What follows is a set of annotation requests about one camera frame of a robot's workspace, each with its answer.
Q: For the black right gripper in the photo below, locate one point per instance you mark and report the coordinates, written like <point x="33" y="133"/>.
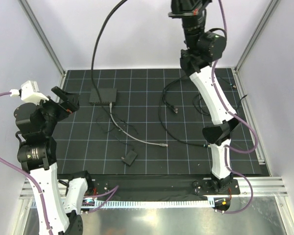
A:
<point x="185" y="8"/>

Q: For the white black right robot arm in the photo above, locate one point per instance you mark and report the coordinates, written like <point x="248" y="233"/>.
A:
<point x="204" y="48"/>

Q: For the black grid mat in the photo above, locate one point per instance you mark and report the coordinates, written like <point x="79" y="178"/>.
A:
<point x="96" y="137"/>

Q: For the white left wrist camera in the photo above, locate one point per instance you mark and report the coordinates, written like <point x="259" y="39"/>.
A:
<point x="29" y="93"/>

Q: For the left aluminium corner post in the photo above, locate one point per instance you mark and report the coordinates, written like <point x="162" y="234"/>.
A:
<point x="40" y="33"/>

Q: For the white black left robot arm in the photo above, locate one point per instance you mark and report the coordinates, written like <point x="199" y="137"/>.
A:
<point x="36" y="120"/>

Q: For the aluminium corner post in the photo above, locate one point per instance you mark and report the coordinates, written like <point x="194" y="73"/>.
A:
<point x="40" y="33"/>
<point x="257" y="33"/>

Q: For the black network switch box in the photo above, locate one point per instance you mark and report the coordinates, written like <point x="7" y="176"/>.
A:
<point x="108" y="95"/>

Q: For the right aluminium corner post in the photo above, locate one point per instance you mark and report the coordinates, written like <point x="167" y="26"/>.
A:
<point x="257" y="33"/>

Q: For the black ethernet cable pulled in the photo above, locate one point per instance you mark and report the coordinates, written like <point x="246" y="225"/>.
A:
<point x="165" y="91"/>

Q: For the small black adapter box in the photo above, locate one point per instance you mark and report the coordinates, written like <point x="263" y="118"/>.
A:
<point x="130" y="158"/>

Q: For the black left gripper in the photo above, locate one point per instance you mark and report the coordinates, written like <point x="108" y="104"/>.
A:
<point x="65" y="107"/>

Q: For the white slotted cable duct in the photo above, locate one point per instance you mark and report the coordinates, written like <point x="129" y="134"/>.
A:
<point x="209" y="203"/>

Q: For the aluminium front frame rail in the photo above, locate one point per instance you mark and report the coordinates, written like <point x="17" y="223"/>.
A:
<point x="256" y="186"/>

